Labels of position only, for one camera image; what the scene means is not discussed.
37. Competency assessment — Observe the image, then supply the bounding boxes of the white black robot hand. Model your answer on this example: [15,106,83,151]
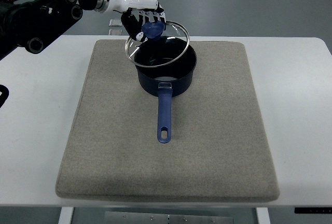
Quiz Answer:
[102,0,166,43]

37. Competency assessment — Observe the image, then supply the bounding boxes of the glass lid blue knob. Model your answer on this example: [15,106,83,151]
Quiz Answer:
[124,21,190,68]

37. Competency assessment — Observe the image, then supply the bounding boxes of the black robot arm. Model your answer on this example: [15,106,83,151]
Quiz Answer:
[1,0,98,58]

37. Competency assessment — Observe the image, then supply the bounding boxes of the upper floor socket plate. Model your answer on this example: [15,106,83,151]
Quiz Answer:
[108,19,122,27]

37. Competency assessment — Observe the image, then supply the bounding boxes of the floor socket plate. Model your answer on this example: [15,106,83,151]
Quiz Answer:
[108,19,122,27]
[108,29,122,36]

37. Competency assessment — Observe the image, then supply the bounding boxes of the lower floor socket plate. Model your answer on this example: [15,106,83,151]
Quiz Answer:
[108,29,122,36]

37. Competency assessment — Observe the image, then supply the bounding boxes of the dark blue saucepan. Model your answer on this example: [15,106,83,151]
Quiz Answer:
[136,45,197,144]

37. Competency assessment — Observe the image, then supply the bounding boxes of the beige fabric mat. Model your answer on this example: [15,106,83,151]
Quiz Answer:
[55,40,280,202]

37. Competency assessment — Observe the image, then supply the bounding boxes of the black table control panel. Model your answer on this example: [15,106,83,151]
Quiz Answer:
[294,207,332,214]

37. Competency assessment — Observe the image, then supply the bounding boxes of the metal table base plate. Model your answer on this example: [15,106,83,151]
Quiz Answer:
[103,212,234,224]

